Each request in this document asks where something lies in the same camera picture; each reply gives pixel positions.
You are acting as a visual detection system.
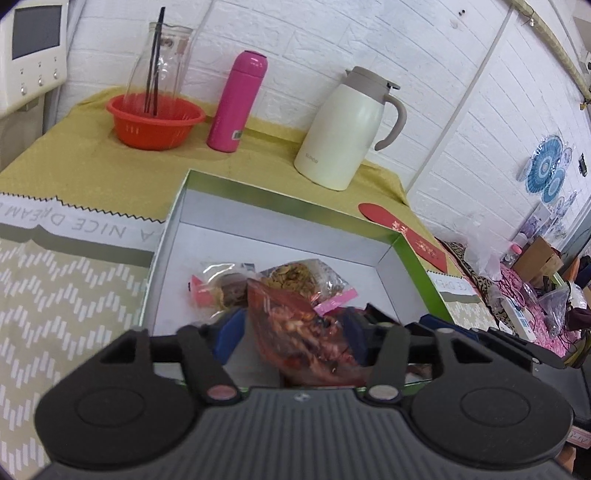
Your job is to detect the white power strip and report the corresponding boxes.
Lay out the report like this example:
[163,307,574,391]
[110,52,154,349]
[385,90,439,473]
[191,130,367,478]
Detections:
[499,298,539,343]

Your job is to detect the clear plastic bag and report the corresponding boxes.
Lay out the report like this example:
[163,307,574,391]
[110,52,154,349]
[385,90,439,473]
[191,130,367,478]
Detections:
[537,285,574,339]

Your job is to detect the black straw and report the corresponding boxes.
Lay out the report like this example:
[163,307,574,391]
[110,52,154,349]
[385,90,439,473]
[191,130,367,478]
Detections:
[153,44,164,115]

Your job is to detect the clear peanut brittle packet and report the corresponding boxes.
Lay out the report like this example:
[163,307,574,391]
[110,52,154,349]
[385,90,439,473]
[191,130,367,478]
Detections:
[256,259,359,313]

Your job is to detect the patterned quilt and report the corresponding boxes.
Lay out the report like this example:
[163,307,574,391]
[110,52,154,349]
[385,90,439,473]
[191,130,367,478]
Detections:
[0,191,502,467]

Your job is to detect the clear cookie packet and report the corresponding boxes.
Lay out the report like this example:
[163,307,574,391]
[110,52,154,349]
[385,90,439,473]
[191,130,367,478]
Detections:
[188,261,257,320]

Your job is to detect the black chopsticks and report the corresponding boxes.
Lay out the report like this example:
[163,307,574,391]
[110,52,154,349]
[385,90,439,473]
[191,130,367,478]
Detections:
[146,7,166,112]

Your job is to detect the white water dispenser with screen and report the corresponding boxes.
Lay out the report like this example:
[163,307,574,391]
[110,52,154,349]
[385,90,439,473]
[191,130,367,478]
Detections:
[0,0,71,158]

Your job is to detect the yellow-green cloth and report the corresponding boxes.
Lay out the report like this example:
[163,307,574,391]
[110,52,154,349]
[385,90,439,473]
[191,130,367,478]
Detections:
[0,88,444,259]

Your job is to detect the bamboo pole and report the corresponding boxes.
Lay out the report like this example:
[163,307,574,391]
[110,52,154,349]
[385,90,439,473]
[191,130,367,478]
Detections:
[510,0,591,103]

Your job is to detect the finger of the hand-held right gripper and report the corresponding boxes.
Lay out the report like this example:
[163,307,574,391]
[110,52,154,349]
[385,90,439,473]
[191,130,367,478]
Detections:
[417,313,539,366]

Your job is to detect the cream thermal jug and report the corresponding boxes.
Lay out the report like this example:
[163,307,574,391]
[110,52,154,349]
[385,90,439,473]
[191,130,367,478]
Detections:
[294,66,407,191]

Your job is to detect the blue round wall decoration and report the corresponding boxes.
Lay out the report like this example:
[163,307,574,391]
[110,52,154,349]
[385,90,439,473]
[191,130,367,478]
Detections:
[541,167,570,204]
[530,134,566,184]

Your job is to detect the green cardboard box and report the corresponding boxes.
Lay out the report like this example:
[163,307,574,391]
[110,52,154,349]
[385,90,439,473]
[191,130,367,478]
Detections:
[140,168,455,387]

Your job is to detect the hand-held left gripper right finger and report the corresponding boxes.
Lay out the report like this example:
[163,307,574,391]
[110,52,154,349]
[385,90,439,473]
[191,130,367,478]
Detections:
[344,304,468,402]

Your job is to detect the glass carafe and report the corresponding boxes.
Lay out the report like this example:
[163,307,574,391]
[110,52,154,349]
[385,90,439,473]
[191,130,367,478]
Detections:
[124,23,194,114]

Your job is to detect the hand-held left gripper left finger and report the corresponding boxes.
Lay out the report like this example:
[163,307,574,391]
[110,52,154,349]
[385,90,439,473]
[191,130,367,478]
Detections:
[121,308,249,404]

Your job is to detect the leopard print cloth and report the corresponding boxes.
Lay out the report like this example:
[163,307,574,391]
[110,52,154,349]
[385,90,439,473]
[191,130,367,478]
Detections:
[436,237,491,302]

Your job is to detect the red plastic basket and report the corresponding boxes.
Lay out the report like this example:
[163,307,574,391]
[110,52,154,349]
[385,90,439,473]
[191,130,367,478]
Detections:
[106,92,207,151]

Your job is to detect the brown cardboard box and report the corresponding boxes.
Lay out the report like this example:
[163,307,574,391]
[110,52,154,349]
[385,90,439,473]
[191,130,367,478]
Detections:
[512,235,565,289]

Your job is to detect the red-brown translucent snack packet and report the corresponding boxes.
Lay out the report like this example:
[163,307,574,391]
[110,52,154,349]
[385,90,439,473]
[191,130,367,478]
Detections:
[246,278,370,387]

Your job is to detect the red envelope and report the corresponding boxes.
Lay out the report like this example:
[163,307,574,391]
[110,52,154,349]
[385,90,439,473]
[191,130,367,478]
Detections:
[399,228,450,273]
[358,202,416,241]

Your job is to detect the pink floral cloth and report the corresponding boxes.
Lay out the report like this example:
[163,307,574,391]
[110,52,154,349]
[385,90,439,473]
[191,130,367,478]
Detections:
[489,263,573,361]

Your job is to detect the pink thermos bottle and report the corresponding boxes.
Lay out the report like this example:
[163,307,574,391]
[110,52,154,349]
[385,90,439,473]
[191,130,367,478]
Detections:
[206,50,269,153]

